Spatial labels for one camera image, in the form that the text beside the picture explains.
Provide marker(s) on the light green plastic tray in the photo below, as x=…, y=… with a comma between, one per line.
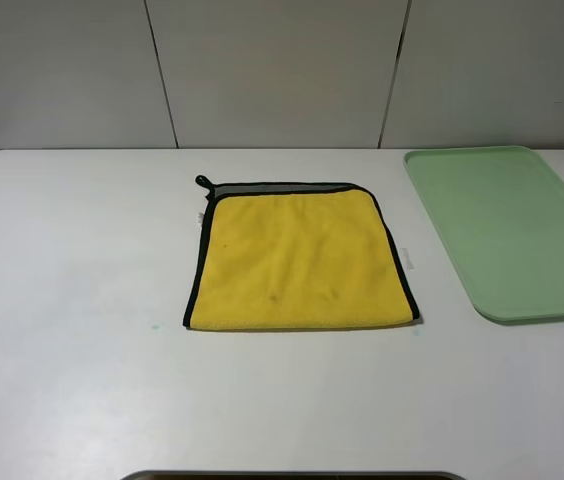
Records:
x=499, y=213

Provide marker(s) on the yellow microfiber towel black trim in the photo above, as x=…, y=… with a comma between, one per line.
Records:
x=296, y=256

